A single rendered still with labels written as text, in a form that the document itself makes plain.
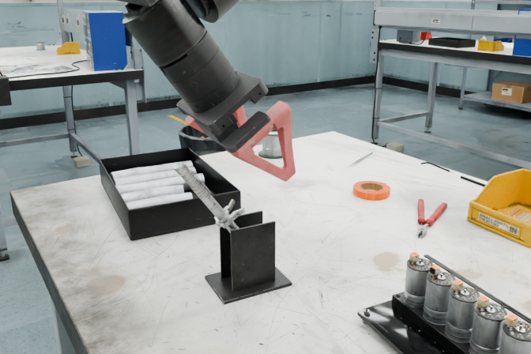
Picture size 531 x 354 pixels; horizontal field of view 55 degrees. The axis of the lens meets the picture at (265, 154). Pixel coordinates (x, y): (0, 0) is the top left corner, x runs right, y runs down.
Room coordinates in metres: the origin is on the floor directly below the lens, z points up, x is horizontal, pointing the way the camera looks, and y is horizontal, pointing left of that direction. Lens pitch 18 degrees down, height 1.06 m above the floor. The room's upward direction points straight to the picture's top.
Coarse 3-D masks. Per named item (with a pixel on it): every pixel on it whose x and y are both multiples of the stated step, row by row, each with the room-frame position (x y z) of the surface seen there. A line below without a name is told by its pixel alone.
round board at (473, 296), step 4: (452, 288) 0.39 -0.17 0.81; (464, 288) 0.39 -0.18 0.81; (468, 288) 0.39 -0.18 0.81; (472, 288) 0.39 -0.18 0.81; (452, 292) 0.38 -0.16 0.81; (456, 292) 0.38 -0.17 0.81; (460, 292) 0.39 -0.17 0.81; (472, 292) 0.38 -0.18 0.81; (476, 292) 0.38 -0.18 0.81; (452, 296) 0.38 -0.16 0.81; (456, 296) 0.38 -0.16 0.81; (460, 296) 0.38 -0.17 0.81; (464, 296) 0.38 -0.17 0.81; (468, 296) 0.38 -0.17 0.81; (472, 296) 0.38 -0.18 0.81; (476, 296) 0.38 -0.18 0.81; (460, 300) 0.37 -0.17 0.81; (464, 300) 0.37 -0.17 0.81; (468, 300) 0.37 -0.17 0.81; (472, 300) 0.37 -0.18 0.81; (476, 300) 0.37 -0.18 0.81
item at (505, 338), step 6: (516, 330) 0.33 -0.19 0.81; (522, 330) 0.33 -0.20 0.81; (504, 336) 0.33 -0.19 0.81; (504, 342) 0.33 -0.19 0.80; (510, 342) 0.33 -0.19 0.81; (516, 342) 0.32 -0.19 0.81; (522, 342) 0.32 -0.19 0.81; (528, 342) 0.32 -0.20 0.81; (504, 348) 0.33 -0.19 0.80; (510, 348) 0.33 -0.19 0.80; (516, 348) 0.32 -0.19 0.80; (522, 348) 0.32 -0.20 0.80; (528, 348) 0.32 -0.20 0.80
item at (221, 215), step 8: (184, 176) 0.47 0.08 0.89; (192, 176) 0.47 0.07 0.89; (192, 184) 0.47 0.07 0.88; (200, 184) 0.48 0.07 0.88; (200, 192) 0.47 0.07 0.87; (208, 192) 0.48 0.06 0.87; (208, 200) 0.48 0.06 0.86; (216, 208) 0.48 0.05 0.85; (216, 216) 0.48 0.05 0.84; (224, 216) 0.49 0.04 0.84; (232, 224) 0.49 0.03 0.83
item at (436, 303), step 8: (432, 288) 0.40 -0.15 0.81; (440, 288) 0.40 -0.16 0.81; (448, 288) 0.40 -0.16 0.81; (432, 296) 0.40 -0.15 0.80; (440, 296) 0.40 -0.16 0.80; (448, 296) 0.40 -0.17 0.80; (424, 304) 0.41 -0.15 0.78; (432, 304) 0.40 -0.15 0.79; (440, 304) 0.40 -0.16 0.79; (424, 312) 0.41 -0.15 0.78; (432, 312) 0.40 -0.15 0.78; (440, 312) 0.40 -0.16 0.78; (432, 320) 0.40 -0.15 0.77; (440, 320) 0.40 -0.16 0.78
